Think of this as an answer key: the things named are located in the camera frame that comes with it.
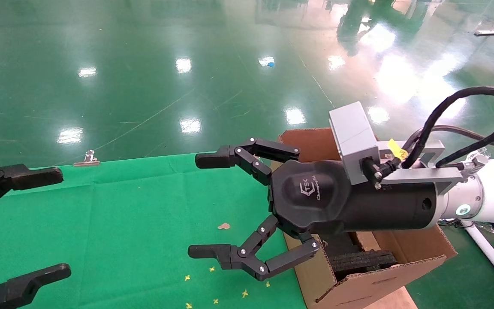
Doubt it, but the large open cardboard carton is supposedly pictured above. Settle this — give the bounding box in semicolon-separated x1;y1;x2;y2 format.
278;128;458;309

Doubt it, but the black foam insert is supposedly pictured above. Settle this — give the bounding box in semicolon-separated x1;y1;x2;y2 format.
328;250;398;275

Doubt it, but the green tablecloth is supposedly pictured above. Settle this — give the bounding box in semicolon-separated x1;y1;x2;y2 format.
0;152;307;309

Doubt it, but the white metal frame leg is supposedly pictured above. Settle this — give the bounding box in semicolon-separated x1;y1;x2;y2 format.
466;225;494;301

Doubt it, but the silver binder clip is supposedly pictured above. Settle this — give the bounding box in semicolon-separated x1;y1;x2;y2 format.
73;149;101;167

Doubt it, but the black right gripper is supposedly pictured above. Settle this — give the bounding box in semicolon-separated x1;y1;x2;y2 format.
187;137;438;282

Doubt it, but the yellow cable tag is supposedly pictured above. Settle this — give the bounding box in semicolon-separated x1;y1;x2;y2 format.
387;138;408;161

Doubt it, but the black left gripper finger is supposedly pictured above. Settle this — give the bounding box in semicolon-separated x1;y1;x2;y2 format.
0;264;72;309
0;162;64;220

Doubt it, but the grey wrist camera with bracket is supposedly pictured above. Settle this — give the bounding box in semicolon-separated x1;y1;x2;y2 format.
328;101;464;190

